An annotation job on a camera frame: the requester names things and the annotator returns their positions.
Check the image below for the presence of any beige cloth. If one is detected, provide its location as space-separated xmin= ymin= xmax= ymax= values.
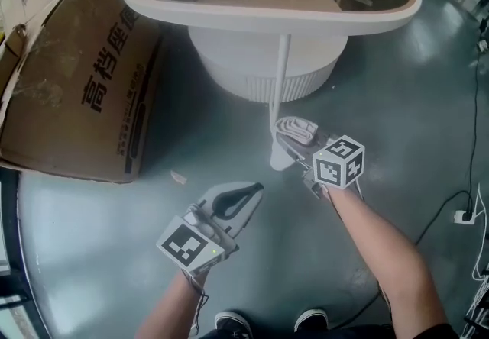
xmin=268 ymin=115 xmax=320 ymax=173

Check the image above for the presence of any person's right black shoe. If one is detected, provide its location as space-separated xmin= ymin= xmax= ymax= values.
xmin=293 ymin=308 xmax=329 ymax=333

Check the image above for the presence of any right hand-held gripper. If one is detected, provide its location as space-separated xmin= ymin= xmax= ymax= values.
xmin=273 ymin=125 xmax=366 ymax=199

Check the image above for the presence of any person's left forearm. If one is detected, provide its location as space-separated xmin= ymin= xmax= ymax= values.
xmin=134 ymin=271 xmax=210 ymax=339

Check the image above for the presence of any small cardboard scrap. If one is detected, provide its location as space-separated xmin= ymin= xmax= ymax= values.
xmin=169 ymin=169 xmax=189 ymax=186

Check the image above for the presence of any person's black shirt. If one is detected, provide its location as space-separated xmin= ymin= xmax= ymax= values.
xmin=198 ymin=324 xmax=459 ymax=339

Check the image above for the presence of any person's black shoe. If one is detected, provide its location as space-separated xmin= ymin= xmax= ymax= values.
xmin=213 ymin=309 xmax=254 ymax=339
xmin=293 ymin=308 xmax=329 ymax=333

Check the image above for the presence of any black door frame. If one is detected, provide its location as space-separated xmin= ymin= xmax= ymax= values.
xmin=0 ymin=169 xmax=50 ymax=339

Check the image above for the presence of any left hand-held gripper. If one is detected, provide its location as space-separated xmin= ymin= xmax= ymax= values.
xmin=155 ymin=181 xmax=265 ymax=277

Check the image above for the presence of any black wrist cord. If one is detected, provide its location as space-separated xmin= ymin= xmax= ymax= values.
xmin=186 ymin=276 xmax=210 ymax=331

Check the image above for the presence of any large printed cardboard box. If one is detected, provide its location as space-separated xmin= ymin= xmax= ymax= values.
xmin=0 ymin=0 xmax=164 ymax=184

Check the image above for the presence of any long black power cable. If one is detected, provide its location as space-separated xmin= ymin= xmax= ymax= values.
xmin=464 ymin=16 xmax=489 ymax=212

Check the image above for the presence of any person's right forearm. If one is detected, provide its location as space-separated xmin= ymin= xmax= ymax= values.
xmin=327 ymin=185 xmax=449 ymax=339

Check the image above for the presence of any white cable bundle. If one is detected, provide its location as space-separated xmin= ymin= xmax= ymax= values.
xmin=464 ymin=182 xmax=489 ymax=331

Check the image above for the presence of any person's left black shoe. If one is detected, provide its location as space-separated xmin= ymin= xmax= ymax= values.
xmin=213 ymin=309 xmax=254 ymax=339

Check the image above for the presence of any white power strip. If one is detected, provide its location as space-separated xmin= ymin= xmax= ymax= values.
xmin=453 ymin=208 xmax=478 ymax=224

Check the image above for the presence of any round white glass-top table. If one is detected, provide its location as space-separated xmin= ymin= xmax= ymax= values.
xmin=114 ymin=0 xmax=423 ymax=140

